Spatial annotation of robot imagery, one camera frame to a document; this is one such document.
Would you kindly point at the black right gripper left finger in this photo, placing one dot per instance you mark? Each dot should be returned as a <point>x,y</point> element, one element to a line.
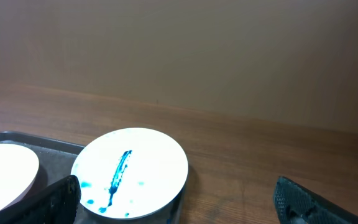
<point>56,204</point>

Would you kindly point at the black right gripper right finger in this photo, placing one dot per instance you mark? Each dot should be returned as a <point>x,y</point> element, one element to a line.
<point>296,204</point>

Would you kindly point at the white plate blue puddle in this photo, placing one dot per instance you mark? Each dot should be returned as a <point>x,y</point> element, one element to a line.
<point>19,166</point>

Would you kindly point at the white plate long blue streak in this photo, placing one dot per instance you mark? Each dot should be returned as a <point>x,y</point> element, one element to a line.
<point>130,173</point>

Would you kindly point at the dark brown serving tray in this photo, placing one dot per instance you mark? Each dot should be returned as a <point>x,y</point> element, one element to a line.
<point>56,158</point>

